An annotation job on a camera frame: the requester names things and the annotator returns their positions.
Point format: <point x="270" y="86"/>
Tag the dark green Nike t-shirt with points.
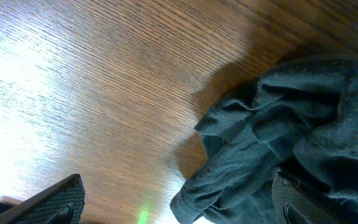
<point x="301" y="114"/>

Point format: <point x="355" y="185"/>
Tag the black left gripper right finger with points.
<point x="297" y="202"/>

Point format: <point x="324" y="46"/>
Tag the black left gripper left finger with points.
<point x="63" y="203"/>

